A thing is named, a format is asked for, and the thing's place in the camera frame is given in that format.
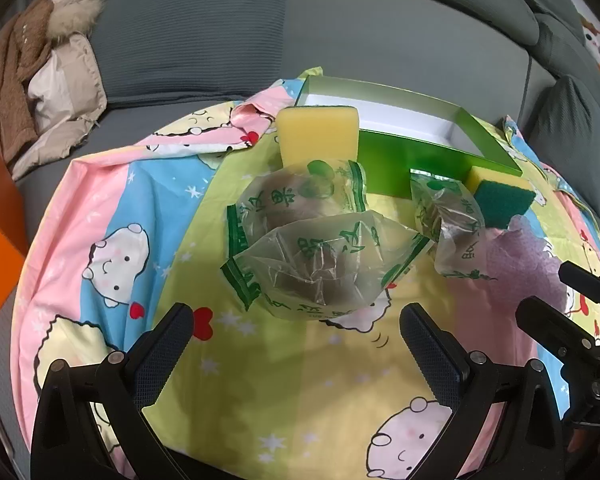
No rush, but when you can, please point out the beige fur-trimmed down jacket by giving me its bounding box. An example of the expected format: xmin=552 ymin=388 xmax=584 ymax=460
xmin=10 ymin=2 xmax=108 ymax=181

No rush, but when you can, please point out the small yellow green sponge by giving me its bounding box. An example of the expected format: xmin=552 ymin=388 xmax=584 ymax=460
xmin=465 ymin=165 xmax=537 ymax=229

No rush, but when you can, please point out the cartoon printed blanket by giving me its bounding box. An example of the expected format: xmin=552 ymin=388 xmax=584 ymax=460
xmin=10 ymin=65 xmax=600 ymax=480

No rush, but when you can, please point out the grey sofa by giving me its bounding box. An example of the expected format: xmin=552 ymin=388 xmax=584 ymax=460
xmin=0 ymin=0 xmax=600 ymax=480

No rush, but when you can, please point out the purple mesh cloth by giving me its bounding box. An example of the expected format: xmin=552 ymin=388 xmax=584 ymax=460
xmin=485 ymin=215 xmax=563 ymax=306

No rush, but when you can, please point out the small green printed plastic bag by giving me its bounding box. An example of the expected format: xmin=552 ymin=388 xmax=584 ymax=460
xmin=410 ymin=172 xmax=491 ymax=281

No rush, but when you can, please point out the plastic bag with brown bun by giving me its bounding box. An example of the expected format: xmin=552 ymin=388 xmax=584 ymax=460
xmin=226 ymin=158 xmax=368 ymax=256

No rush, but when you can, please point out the large green printed plastic bag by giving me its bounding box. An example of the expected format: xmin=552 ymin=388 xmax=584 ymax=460
xmin=221 ymin=208 xmax=433 ymax=323

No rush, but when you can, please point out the large yellow green sponge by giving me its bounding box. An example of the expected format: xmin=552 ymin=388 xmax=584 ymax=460
xmin=277 ymin=105 xmax=359 ymax=168

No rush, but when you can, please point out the brown fleece coat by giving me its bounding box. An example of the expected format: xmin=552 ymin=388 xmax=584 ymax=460
xmin=0 ymin=0 xmax=56 ymax=161

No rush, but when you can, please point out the blue-grey sofa cushion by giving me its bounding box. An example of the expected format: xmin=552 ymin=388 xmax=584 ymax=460
xmin=87 ymin=0 xmax=287 ymax=106

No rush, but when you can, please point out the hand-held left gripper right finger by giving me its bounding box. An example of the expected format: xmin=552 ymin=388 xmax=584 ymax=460
xmin=400 ymin=302 xmax=564 ymax=480

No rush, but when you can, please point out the green cardboard box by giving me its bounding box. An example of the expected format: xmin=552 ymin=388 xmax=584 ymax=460
xmin=294 ymin=76 xmax=525 ymax=198

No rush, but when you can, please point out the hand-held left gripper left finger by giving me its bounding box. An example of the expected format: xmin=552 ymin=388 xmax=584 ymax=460
xmin=30 ymin=302 xmax=196 ymax=480

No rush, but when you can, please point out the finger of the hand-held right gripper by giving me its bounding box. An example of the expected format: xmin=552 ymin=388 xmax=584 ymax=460
xmin=515 ymin=296 xmax=600 ymax=362
xmin=558 ymin=261 xmax=600 ymax=321

